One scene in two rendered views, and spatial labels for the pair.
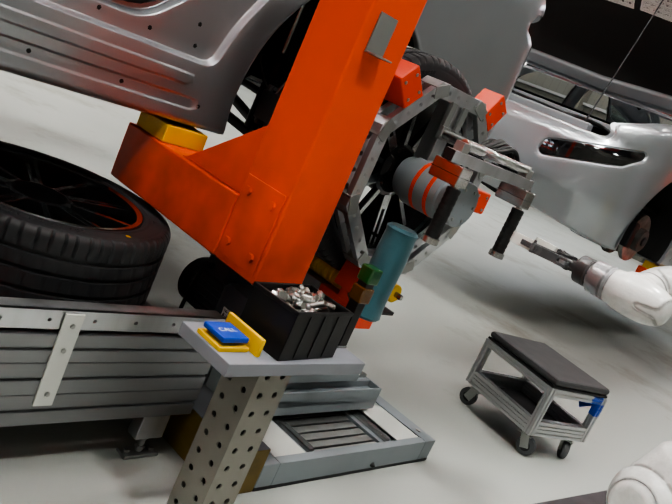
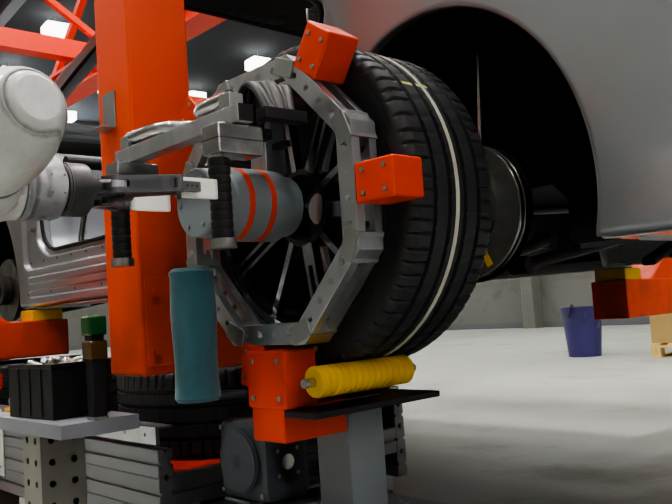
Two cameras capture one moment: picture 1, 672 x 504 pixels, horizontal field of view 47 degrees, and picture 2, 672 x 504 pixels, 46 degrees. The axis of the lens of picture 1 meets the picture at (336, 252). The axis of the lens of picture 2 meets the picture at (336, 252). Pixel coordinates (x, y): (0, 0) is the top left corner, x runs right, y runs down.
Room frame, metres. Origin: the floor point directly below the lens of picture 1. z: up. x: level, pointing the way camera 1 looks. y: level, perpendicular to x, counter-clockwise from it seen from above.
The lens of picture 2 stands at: (2.50, -1.62, 0.64)
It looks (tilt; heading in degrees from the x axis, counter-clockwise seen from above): 4 degrees up; 99
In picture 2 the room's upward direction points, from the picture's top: 4 degrees counter-clockwise
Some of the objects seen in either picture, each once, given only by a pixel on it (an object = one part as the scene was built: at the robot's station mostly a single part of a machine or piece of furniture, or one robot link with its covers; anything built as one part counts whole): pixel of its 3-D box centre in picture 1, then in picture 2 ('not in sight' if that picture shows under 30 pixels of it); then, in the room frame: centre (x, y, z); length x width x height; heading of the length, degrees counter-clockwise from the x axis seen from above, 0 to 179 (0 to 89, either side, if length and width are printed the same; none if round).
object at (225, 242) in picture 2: (507, 231); (221, 200); (2.14, -0.41, 0.83); 0.04 x 0.04 x 0.16
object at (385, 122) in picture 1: (415, 180); (271, 206); (2.15, -0.12, 0.85); 0.54 x 0.07 x 0.54; 141
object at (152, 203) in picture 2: (522, 241); (150, 201); (2.03, -0.44, 0.83); 0.07 x 0.01 x 0.03; 51
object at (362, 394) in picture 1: (291, 369); not in sight; (2.30, -0.02, 0.13); 0.50 x 0.36 x 0.10; 141
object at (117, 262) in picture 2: (442, 213); (120, 226); (1.87, -0.20, 0.83); 0.04 x 0.04 x 0.16
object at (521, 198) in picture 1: (515, 194); (232, 140); (2.16, -0.39, 0.93); 0.09 x 0.05 x 0.05; 51
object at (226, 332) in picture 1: (225, 334); not in sight; (1.47, 0.14, 0.47); 0.07 x 0.07 x 0.02; 51
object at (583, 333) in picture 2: not in sight; (581, 329); (3.70, 6.62, 0.27); 0.46 x 0.42 x 0.54; 45
